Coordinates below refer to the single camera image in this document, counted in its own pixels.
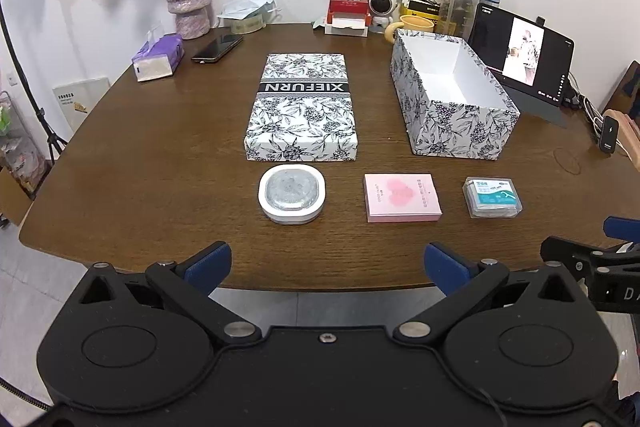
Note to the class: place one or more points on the purple tissue pack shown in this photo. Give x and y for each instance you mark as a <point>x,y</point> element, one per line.
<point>158,60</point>

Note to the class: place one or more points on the tablet with grey cover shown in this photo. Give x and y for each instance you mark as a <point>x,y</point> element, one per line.
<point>531,62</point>

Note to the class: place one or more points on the floral box lid XIEFURN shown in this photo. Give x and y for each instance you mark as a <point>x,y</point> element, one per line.
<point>302,111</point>

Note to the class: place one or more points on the wooden chair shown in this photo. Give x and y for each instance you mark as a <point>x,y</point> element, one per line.
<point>625,97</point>

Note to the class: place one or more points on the yellow black book box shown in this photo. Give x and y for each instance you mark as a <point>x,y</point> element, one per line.
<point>428,9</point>

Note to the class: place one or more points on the red and white card box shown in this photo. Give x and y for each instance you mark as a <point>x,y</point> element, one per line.
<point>350,18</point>

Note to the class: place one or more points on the black smartphone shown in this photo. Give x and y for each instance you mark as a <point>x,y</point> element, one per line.
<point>217,49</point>

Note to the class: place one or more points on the white astronaut robot toy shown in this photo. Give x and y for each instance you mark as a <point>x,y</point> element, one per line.
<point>381,14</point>

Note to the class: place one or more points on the crumpled face mask pile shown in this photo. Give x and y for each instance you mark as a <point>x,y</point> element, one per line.
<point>243,17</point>

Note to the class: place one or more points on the clear plastic floss box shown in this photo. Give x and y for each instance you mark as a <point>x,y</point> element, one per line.
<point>491,197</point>

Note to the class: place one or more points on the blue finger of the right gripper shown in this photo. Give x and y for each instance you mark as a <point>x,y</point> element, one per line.
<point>625,229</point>

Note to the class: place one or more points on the yellow ceramic mug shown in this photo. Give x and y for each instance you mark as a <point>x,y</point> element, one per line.
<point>409,22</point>

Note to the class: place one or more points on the white paper bag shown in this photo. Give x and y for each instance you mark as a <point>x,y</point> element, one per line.
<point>77,99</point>

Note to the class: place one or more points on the round white compact case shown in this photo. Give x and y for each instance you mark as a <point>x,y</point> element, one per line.
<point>292,194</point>

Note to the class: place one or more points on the pink heart palette box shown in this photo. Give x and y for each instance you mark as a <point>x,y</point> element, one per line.
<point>401,197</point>

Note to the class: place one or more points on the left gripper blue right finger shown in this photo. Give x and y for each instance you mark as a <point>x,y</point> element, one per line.
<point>467,286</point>

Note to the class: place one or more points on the wire storage rack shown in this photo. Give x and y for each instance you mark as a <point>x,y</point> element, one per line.
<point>19,153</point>

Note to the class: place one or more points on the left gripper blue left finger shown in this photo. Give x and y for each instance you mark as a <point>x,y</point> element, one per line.
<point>185,288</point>

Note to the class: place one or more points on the small black device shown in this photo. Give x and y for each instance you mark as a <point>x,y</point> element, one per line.
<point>608,135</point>

